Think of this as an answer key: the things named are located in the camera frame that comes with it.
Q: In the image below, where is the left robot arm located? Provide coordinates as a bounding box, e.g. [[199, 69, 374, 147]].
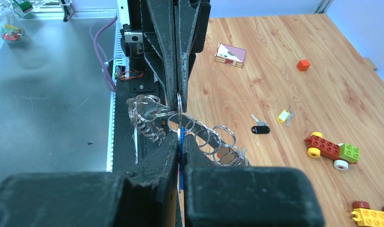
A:
[[117, 0, 211, 112]]

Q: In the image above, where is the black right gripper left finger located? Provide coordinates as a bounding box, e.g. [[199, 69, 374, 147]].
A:
[[0, 134, 178, 227]]

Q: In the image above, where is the yellow brown toy brick car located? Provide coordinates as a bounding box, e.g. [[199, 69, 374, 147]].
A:
[[351, 201, 384, 227]]

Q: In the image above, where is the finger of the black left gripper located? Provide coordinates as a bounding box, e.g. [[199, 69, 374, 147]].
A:
[[174, 0, 211, 112], [140, 0, 179, 111]]

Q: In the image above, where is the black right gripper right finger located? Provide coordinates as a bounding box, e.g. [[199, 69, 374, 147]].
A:
[[182, 135, 325, 227]]

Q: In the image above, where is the red yellow toy brick car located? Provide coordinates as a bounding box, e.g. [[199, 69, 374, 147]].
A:
[[304, 131, 360, 171]]

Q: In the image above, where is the key with black fob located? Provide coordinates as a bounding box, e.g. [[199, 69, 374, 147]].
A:
[[251, 114, 270, 134]]

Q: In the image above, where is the red playing card deck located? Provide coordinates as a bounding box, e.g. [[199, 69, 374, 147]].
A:
[[214, 44, 247, 68]]

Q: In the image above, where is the blue key tag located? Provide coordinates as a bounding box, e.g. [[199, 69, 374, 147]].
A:
[[178, 126, 185, 192]]

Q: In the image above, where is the clear plastic cup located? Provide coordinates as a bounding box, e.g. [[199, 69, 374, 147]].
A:
[[0, 0, 25, 42]]

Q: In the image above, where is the small orange cube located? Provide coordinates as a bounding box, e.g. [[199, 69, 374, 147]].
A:
[[297, 59, 311, 71]]

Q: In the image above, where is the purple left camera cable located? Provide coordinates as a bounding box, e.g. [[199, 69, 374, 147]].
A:
[[88, 14, 119, 93]]

